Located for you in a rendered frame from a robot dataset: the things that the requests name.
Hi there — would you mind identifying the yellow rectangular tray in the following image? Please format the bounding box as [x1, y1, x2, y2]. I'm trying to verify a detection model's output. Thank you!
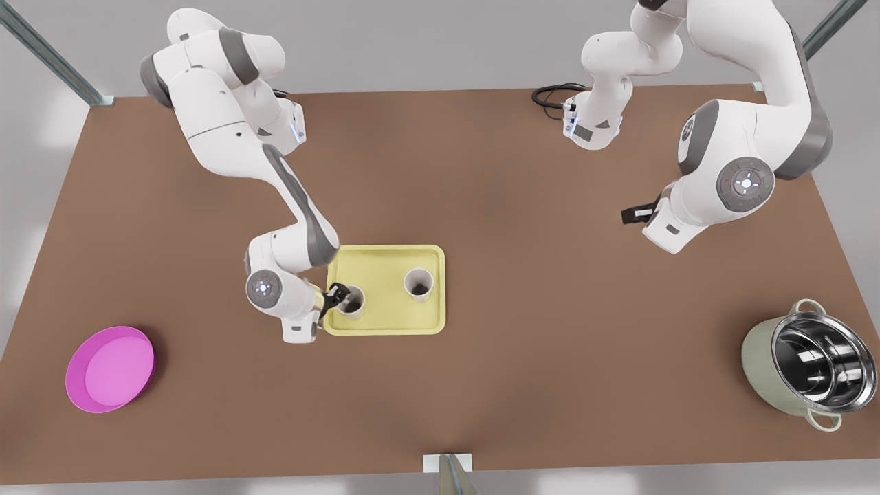
[322, 245, 447, 337]

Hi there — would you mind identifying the silver frame post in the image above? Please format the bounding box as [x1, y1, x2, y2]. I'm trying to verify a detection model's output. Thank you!
[751, 0, 868, 93]
[0, 0, 115, 107]
[423, 453, 479, 495]

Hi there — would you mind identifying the black cable loop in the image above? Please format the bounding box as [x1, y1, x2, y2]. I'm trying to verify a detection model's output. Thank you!
[531, 83, 587, 111]

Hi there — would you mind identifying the white IKEA cup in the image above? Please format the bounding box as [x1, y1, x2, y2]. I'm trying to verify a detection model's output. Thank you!
[336, 285, 366, 321]
[404, 267, 435, 303]

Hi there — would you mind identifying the green steel cooking pot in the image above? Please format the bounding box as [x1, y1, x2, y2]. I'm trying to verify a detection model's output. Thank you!
[741, 298, 879, 432]

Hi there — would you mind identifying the magenta plastic bowl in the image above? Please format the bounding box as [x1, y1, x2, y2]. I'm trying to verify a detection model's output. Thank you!
[65, 326, 157, 414]

